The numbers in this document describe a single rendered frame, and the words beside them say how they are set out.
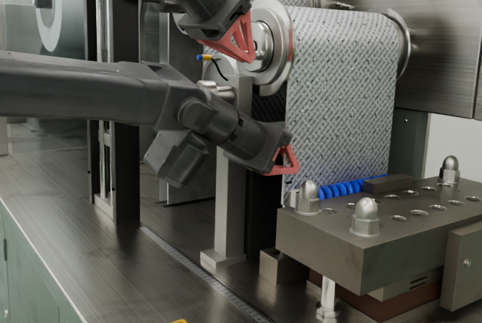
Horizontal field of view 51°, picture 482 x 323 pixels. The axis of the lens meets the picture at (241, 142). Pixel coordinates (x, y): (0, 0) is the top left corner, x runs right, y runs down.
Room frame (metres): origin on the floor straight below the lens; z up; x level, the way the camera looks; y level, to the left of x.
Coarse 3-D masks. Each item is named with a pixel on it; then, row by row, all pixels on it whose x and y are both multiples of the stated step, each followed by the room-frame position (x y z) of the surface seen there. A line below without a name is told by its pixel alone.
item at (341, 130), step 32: (288, 96) 0.74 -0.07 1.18; (320, 96) 0.77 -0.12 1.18; (352, 96) 0.81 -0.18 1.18; (384, 96) 0.86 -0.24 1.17; (288, 128) 0.74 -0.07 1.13; (320, 128) 0.77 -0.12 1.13; (352, 128) 0.81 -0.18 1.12; (384, 128) 0.86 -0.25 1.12; (288, 160) 0.74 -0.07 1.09; (320, 160) 0.78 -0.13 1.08; (352, 160) 0.82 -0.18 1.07; (384, 160) 0.86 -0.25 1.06; (288, 192) 0.74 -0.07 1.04
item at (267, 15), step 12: (252, 12) 0.80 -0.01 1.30; (264, 12) 0.77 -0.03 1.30; (276, 24) 0.75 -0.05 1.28; (276, 36) 0.75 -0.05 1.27; (276, 48) 0.74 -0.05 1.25; (276, 60) 0.74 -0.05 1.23; (252, 72) 0.79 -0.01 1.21; (264, 72) 0.77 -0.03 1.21; (276, 72) 0.74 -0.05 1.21; (264, 84) 0.77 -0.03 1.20
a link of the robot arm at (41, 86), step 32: (0, 64) 0.45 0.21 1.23; (32, 64) 0.47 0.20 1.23; (64, 64) 0.50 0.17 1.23; (96, 64) 0.53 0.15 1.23; (128, 64) 0.57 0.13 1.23; (160, 64) 0.62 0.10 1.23; (0, 96) 0.45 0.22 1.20; (32, 96) 0.47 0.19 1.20; (64, 96) 0.49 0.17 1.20; (96, 96) 0.51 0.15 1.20; (128, 96) 0.54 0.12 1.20; (160, 96) 0.56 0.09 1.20; (192, 96) 0.58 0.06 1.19; (160, 128) 0.57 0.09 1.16
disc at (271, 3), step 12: (264, 0) 0.78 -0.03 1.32; (276, 0) 0.76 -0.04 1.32; (276, 12) 0.76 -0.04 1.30; (288, 24) 0.73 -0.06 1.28; (288, 36) 0.73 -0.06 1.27; (288, 48) 0.73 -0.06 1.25; (288, 60) 0.73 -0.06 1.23; (240, 72) 0.83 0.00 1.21; (288, 72) 0.73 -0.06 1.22; (252, 84) 0.80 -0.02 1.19; (276, 84) 0.75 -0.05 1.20
